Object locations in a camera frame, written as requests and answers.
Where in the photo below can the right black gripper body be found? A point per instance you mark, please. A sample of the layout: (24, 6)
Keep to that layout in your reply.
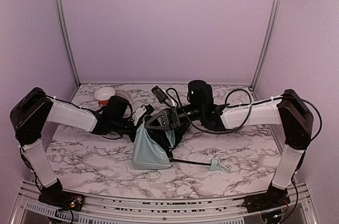
(175, 117)

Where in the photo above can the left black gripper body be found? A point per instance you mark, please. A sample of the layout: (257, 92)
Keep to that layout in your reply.
(143, 127)

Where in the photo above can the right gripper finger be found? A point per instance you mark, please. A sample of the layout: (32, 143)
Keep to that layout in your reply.
(165, 127)
(162, 118)

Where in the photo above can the mint green folding umbrella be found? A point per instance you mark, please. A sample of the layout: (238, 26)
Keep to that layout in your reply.
(153, 150)

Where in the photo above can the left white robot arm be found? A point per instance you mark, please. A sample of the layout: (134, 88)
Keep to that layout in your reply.
(37, 112)

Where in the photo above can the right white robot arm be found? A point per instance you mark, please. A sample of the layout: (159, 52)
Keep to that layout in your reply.
(287, 110)

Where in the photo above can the grey ringed plate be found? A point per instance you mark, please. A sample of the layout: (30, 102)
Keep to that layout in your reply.
(124, 94)

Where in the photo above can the orange white bowl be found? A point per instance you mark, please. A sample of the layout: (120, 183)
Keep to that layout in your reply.
(103, 94)

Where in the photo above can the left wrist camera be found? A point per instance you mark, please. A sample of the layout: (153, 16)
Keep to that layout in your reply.
(141, 112)

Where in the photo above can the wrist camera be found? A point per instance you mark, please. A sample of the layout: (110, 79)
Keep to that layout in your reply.
(162, 97)
(141, 112)

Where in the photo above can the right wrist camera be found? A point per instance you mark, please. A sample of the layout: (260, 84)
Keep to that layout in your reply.
(162, 97)

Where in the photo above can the front aluminium rail base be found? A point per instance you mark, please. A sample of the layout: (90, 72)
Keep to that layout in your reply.
(113, 209)

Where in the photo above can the left aluminium frame post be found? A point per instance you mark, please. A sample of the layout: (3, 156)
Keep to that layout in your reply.
(66, 42)

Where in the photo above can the aluminium frame post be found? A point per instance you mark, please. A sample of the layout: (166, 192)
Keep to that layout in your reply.
(66, 42)
(274, 12)

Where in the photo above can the right aluminium frame post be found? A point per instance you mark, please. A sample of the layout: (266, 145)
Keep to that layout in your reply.
(274, 12)

